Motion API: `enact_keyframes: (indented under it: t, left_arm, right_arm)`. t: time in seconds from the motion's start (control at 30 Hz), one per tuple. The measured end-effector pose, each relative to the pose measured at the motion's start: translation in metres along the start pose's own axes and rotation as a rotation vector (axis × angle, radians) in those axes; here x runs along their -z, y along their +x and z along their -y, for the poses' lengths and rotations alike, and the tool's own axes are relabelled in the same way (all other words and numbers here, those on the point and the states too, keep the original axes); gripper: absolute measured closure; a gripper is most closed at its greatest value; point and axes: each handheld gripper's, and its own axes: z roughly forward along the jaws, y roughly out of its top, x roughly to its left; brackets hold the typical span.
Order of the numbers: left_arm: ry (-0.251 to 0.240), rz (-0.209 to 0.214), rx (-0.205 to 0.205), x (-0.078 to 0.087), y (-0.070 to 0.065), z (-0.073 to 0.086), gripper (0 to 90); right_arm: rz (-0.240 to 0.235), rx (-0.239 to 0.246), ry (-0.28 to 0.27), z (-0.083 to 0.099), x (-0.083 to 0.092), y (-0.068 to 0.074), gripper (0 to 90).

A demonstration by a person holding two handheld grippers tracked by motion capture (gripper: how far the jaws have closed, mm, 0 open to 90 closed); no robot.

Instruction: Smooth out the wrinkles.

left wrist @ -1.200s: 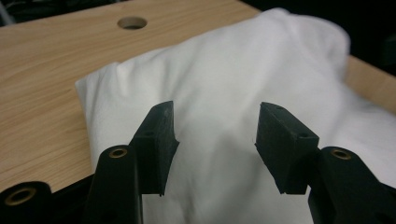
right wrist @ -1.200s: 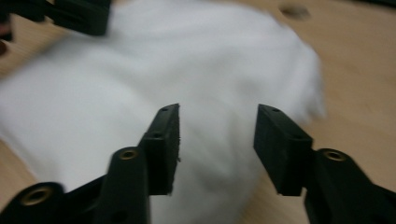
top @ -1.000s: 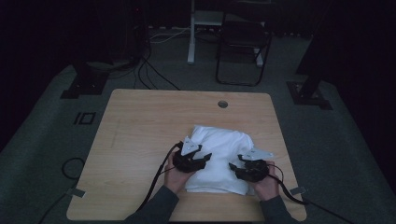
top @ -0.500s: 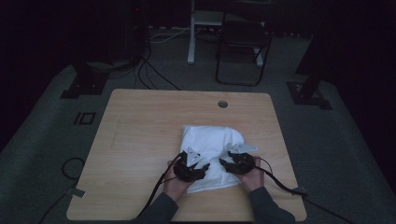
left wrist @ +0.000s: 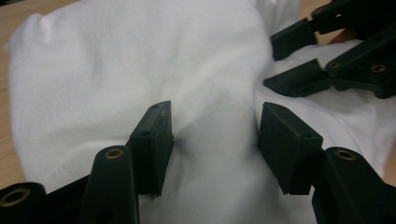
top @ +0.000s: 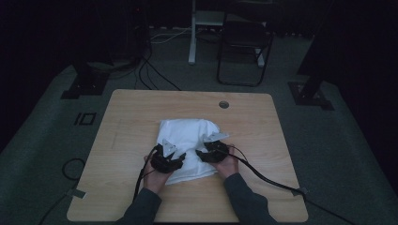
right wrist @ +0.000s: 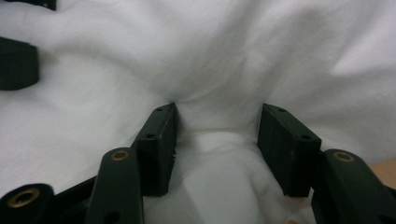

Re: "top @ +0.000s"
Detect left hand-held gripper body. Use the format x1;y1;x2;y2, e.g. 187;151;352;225
149;138;185;174

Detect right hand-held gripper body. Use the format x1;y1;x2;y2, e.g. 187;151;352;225
201;131;230;164

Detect white skirt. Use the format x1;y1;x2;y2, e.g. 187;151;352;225
156;117;222;187

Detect person's right hand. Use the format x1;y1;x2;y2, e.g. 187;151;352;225
213;145;240;180

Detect person's left hand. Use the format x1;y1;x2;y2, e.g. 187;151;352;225
143;154;175;196

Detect grey tape piece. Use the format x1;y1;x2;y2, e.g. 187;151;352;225
66;188;87;200
290;186;310;197

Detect black stand base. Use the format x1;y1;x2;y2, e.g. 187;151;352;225
60;60;111;100
287;74;335;112

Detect black folding chair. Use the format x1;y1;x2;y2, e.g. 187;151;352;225
216;12;275;88

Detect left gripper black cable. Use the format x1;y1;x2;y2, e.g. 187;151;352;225
132;144;161;203

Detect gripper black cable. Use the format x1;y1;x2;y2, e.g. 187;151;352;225
225;143;358;225
132;144;161;203

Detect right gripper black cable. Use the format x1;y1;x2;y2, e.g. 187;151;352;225
225;143;358;225

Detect black floor cables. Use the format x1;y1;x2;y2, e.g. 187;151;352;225
134;46;182;92

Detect white desk frame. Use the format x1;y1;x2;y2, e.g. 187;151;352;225
188;0;267;68

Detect white floor cable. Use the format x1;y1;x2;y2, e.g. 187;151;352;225
149;27;192;44

